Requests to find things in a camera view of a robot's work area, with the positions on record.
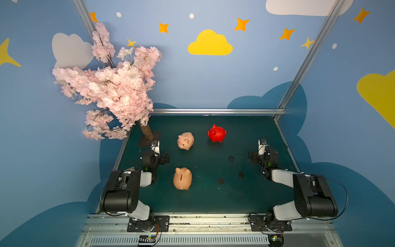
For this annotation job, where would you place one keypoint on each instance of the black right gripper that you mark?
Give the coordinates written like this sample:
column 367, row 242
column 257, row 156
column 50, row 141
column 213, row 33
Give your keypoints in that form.
column 253, row 156

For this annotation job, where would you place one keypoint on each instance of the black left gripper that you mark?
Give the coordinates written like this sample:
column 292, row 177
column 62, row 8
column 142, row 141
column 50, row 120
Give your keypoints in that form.
column 163, row 157

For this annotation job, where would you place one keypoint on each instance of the peach piggy bank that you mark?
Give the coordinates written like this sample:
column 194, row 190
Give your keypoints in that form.
column 182, row 179

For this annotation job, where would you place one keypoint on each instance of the pink piggy bank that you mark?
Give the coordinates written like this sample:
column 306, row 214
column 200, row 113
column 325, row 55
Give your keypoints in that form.
column 185, row 141

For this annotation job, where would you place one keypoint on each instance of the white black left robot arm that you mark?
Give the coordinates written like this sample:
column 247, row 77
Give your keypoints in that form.
column 120, row 196

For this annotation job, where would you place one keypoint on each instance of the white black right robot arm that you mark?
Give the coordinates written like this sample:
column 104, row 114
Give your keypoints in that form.
column 313, row 198

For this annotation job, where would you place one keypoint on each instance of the red piggy bank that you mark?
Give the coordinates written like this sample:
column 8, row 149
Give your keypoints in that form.
column 217, row 134

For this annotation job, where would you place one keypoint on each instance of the left small circuit board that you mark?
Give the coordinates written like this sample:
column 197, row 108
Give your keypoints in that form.
column 146, row 241

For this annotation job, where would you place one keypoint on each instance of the small circuit board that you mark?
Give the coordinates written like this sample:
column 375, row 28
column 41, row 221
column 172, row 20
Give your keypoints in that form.
column 146, row 241
column 276, row 241

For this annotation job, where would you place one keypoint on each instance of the pink cherry blossom tree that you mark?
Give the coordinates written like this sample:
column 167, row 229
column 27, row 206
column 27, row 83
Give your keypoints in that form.
column 119, row 93

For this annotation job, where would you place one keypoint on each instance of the right small circuit board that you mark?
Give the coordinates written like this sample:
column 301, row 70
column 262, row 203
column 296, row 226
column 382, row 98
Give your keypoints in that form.
column 276, row 241

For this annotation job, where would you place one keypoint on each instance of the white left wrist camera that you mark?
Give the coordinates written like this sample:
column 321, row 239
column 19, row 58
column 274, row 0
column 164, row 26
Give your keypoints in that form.
column 155, row 147

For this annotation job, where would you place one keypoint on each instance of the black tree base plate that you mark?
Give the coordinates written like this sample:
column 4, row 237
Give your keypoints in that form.
column 144, row 141

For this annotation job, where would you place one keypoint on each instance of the aluminium back frame bar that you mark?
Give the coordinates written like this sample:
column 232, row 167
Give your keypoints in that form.
column 248, row 112

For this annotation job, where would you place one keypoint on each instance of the aluminium right corner post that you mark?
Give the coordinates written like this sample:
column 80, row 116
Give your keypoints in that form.
column 325, row 29

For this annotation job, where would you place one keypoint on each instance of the aluminium corner post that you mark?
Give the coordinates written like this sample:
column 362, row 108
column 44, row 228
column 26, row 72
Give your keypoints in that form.
column 325, row 29
column 103, row 50

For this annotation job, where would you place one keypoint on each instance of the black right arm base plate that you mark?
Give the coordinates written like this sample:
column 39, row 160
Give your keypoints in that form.
column 262, row 223

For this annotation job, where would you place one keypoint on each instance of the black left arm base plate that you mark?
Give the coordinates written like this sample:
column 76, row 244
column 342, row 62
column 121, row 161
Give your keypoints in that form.
column 153, row 224

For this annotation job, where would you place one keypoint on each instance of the aluminium front rail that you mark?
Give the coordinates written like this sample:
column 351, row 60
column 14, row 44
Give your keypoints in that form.
column 205, row 230

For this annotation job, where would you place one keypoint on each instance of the aluminium left corner post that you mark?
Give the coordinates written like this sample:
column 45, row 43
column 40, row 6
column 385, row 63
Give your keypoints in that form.
column 103, row 50

